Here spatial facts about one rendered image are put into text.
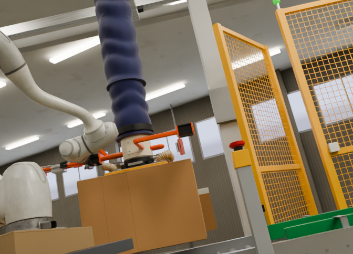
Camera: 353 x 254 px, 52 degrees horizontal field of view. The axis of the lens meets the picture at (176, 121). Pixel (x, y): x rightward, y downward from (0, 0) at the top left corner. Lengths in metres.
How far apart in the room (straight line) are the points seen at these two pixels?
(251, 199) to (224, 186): 8.50
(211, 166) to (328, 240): 8.47
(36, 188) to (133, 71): 1.01
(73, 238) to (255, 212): 0.69
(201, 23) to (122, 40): 1.34
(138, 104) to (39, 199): 0.92
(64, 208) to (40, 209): 11.32
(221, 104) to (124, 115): 1.22
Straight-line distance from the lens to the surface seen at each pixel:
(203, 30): 3.38
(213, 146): 10.11
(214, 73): 3.20
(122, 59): 2.14
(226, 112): 3.03
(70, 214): 12.51
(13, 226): 1.36
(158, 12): 4.49
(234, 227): 9.99
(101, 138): 1.75
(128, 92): 2.07
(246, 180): 1.51
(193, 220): 1.82
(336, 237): 1.77
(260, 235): 1.51
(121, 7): 2.33
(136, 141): 1.81
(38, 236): 1.21
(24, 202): 1.36
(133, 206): 1.86
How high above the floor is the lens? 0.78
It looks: 15 degrees up
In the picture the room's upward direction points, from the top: 12 degrees counter-clockwise
